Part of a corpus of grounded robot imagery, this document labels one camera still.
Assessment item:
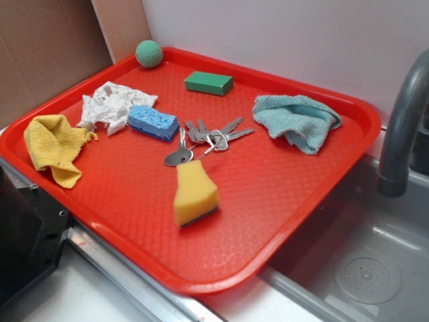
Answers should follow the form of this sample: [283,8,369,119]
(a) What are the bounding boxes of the light blue cloth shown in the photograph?
[252,95,343,156]

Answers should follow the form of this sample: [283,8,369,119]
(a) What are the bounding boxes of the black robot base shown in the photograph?
[1,169,70,309]

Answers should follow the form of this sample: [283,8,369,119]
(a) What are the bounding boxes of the yellow cloth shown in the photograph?
[23,115,98,189]

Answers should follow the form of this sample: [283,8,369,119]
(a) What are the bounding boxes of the red plastic tray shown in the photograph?
[1,48,381,295]

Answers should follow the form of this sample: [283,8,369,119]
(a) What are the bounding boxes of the silver key bunch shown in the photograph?
[164,117,254,166]

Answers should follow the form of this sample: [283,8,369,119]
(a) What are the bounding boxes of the yellow sponge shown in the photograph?
[173,160,220,227]

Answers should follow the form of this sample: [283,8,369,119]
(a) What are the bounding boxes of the green rectangular block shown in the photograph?
[184,71,234,96]

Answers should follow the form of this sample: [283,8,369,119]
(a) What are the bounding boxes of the blue sponge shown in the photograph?
[128,105,179,142]

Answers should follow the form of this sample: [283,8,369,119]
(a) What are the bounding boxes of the white crumpled paper towel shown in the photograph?
[76,81,158,136]

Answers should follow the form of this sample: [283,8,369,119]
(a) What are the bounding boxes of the green textured ball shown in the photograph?
[135,40,164,68]

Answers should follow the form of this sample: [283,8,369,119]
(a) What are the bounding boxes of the grey plastic sink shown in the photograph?
[260,157,428,321]

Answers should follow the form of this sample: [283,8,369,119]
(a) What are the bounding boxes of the brown cardboard panel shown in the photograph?
[1,1,112,127]

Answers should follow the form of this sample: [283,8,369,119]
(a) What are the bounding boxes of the grey faucet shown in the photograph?
[377,50,428,197]

